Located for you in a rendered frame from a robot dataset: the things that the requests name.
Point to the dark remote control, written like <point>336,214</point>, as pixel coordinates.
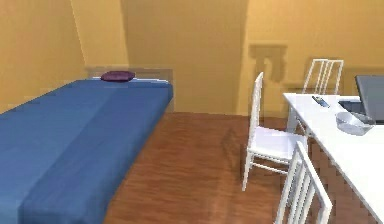
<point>320,101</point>

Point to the white slatted chair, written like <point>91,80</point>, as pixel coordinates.
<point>323,75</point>
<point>271,143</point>
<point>305,193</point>

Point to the white dining table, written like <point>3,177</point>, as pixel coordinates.
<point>346,150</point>

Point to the grey laptop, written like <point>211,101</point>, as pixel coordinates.
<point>371,96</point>

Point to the blue bed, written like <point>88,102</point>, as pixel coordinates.
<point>66,140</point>

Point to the clear glass bowl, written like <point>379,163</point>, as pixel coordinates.
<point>351,124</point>

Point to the purple pillow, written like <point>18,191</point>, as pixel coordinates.
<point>117,76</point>

